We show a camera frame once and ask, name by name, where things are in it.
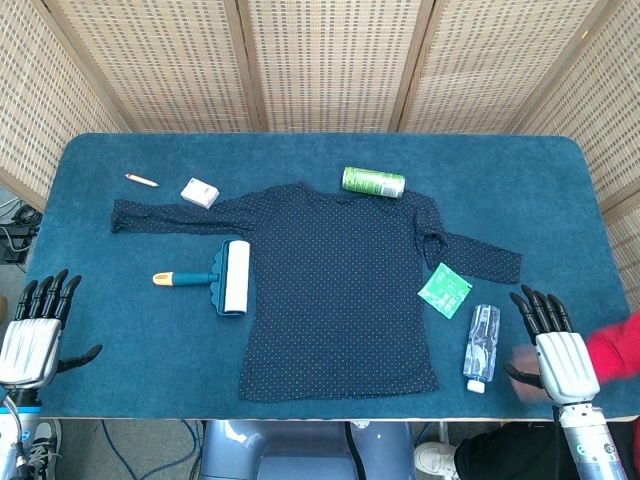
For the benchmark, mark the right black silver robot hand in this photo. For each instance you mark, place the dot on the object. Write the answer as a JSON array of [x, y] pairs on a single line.
[[567, 365]]

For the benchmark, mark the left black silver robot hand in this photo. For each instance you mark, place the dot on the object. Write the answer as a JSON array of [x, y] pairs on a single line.
[[30, 350]]

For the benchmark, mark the person's bare hand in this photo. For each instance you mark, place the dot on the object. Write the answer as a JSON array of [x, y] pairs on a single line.
[[525, 356]]

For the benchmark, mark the teal lint roller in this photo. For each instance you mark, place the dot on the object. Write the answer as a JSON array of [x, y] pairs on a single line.
[[195, 278]]

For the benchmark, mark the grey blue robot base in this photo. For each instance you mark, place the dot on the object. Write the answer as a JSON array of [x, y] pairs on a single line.
[[300, 450]]

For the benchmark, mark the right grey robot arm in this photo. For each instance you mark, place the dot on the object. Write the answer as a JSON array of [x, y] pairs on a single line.
[[590, 445]]

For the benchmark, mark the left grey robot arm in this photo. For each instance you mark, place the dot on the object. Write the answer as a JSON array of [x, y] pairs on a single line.
[[12, 440]]

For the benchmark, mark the navy polka dot shirt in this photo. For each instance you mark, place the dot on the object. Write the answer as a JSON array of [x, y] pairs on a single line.
[[340, 300]]

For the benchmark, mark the clear plastic water bottle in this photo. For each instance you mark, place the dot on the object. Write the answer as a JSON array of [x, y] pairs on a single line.
[[482, 345]]

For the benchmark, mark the person's red sleeve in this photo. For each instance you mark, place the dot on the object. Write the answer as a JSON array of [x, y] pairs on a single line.
[[617, 345]]

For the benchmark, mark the grey sneaker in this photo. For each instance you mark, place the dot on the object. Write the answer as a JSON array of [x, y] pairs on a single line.
[[42, 447]]

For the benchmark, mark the green foil sachet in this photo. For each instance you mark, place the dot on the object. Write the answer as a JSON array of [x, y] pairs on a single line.
[[445, 290]]

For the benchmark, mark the person's black trousers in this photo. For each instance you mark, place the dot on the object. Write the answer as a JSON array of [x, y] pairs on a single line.
[[500, 457]]

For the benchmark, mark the black floor device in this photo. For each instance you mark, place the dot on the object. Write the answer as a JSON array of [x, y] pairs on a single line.
[[17, 235]]

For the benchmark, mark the blue plush table cover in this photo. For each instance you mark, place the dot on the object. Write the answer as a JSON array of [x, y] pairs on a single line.
[[150, 360]]

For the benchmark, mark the white shoe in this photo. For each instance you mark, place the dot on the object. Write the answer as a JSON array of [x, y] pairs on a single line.
[[435, 460]]

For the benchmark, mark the short wooden pencil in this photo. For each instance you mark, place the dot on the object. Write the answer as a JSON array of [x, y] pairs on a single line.
[[142, 180]]

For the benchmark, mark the green drink can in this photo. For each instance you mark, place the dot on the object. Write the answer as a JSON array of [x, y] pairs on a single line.
[[372, 182]]

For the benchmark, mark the small white box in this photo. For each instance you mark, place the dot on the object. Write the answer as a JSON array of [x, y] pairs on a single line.
[[200, 192]]

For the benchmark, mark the woven bamboo folding screen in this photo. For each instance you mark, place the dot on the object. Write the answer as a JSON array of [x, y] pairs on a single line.
[[340, 65]]

